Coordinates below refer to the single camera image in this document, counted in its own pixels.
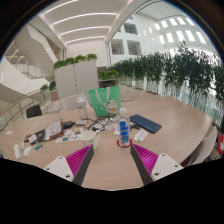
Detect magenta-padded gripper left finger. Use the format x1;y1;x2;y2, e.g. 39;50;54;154
43;143;95;187

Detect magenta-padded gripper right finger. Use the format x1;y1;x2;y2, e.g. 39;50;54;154
129;143;185;186

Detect clear blue-labelled water bottle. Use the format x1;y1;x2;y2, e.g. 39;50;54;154
117;107;132;148

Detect white mug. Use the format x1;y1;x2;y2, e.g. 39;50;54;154
77;128;101;151

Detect small white packet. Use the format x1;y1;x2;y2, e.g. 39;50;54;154
133;128;150;143

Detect colourful sticker sheet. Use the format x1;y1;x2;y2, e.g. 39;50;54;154
55;127;83;144

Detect flat round red coaster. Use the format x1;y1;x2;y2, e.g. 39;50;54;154
116;137;134;149

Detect dark blue keyboard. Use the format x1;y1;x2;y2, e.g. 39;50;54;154
128;113;164;135

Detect small black box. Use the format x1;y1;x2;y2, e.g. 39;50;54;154
62;120;76;130

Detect white charger block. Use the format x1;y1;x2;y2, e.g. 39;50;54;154
74;119;89;127

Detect blue-green marker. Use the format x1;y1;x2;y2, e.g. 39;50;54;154
33;142;45;151

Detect black notebook with white card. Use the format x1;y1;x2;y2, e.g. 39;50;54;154
27;129;47;145

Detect clear shaker bottle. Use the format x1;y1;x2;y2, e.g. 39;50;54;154
75;92;90;121

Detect white power strip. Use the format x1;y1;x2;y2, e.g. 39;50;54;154
12;142;22;161

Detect green tote bag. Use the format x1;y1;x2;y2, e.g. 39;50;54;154
87;85;122;118

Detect black chair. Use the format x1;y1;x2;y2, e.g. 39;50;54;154
25;104;44;119

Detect white cabinet topped with plants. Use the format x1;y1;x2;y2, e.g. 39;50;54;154
52;53;100;102

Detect low planter with green plants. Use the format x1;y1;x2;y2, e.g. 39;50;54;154
97;68;121;89

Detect green hedge planter row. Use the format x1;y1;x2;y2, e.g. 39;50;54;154
109;42;224;129

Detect ceiling light strips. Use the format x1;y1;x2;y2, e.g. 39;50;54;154
42;0;118;45

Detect glass balustrade with wooden rail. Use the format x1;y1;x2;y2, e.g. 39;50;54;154
0;88;47;130

